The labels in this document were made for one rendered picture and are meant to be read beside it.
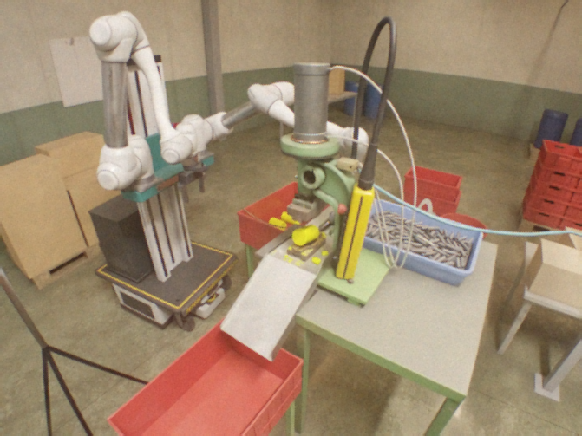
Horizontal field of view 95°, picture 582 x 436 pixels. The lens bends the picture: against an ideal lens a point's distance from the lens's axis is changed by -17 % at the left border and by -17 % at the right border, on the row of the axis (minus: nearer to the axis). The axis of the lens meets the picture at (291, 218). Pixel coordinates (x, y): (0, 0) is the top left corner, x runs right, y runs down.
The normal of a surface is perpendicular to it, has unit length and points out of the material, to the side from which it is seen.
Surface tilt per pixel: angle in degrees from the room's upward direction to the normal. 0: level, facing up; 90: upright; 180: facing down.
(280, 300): 30
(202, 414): 0
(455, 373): 0
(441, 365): 0
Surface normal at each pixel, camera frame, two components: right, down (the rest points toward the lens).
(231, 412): 0.00, -0.87
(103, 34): 0.00, 0.40
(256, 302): -0.29, -0.54
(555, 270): -0.58, 0.40
